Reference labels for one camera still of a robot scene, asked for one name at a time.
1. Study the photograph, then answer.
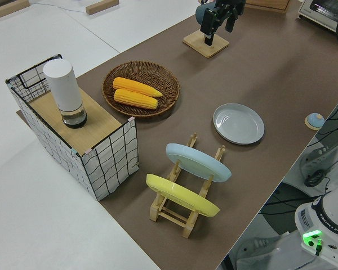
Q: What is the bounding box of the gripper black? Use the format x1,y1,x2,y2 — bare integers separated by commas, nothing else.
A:
200,0,246,46

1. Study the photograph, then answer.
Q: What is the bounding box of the gray plate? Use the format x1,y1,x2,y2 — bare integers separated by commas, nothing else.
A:
212,103,265,146

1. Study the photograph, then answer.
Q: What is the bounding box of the light blue plate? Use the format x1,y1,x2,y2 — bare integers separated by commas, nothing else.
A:
166,143,232,183

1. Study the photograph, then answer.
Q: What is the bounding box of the yellow plate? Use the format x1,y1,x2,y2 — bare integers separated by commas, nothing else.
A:
145,173,220,217

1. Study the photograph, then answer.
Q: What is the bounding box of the wooden plate rack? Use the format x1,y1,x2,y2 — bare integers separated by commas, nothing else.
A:
149,132,226,231

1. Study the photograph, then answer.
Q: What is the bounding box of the dark blue mug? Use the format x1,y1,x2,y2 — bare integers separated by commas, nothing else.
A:
195,4,215,25

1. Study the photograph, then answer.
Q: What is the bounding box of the wooden mug tree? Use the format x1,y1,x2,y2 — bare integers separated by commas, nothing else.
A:
183,28,229,59

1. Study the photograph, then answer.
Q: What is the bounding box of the brown table mat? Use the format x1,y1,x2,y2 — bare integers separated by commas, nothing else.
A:
16,0,338,270

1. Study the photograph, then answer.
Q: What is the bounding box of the brown wicker basket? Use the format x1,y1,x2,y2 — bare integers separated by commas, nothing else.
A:
101,60,181,120

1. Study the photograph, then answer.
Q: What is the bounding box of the white toaster oven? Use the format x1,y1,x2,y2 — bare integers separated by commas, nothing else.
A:
297,0,338,36

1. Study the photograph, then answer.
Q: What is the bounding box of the yellow corn cob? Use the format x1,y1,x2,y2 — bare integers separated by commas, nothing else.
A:
112,77,163,98
113,88,159,110

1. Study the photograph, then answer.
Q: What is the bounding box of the wooden block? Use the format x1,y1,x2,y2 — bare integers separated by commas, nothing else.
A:
0,0,31,20
86,0,119,15

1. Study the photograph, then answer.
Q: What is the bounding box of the blue dome call bell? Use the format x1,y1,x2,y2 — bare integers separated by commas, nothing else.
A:
304,112,324,130

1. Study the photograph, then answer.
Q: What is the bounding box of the wooden shelf board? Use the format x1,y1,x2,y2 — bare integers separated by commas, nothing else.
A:
28,87,123,150

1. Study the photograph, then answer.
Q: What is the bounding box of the white cylinder glass-base bottle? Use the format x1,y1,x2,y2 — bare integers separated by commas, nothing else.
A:
43,58,88,129

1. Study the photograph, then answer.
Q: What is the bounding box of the wire basket with grid liner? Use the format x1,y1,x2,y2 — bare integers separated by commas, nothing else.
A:
5,53,139,202

